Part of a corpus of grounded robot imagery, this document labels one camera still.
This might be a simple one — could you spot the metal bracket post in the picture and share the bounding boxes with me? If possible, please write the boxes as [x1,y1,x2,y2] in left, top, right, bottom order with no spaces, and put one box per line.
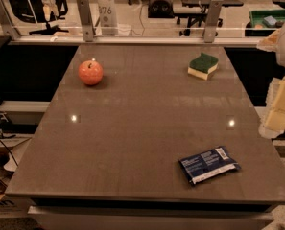
[77,0,95,42]
[203,0,223,43]
[0,0,20,40]

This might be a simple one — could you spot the right metal bracket post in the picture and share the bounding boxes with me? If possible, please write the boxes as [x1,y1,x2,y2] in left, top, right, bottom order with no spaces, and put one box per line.
[203,0,223,43]

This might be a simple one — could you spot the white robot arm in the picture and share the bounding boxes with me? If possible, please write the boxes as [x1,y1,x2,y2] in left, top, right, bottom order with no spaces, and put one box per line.
[263,23,285,133]

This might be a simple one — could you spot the blue rxbar wrapper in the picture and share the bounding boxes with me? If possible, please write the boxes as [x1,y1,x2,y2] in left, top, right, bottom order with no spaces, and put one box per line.
[178,146,241,185]

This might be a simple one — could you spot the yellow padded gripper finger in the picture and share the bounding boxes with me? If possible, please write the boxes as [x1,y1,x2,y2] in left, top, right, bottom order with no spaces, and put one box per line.
[263,77,285,132]

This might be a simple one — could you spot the left metal bracket post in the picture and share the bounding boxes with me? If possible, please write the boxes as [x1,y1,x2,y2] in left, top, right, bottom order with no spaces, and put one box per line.
[0,0,20,40]

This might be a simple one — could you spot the green plastic bin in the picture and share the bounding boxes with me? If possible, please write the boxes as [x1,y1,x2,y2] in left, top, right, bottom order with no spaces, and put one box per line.
[245,9,285,36]

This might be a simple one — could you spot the green and yellow sponge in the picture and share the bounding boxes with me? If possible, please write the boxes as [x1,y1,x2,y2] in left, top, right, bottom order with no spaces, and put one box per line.
[188,53,219,80]

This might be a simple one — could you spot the middle metal bracket post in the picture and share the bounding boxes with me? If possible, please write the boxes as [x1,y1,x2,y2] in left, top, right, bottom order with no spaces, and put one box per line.
[77,0,95,42]

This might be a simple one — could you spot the metal rail behind table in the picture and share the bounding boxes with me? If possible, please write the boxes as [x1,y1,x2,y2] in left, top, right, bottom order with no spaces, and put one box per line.
[11,36,262,48]

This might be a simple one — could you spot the white numbered post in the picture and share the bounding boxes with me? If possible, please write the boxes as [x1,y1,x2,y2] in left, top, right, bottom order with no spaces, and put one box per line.
[97,0,118,35]

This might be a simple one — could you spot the black background desk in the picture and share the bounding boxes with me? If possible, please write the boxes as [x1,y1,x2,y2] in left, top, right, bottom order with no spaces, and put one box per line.
[178,0,244,36]

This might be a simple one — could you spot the red apple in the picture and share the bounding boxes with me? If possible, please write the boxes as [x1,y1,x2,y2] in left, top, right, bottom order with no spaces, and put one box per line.
[78,60,104,85]

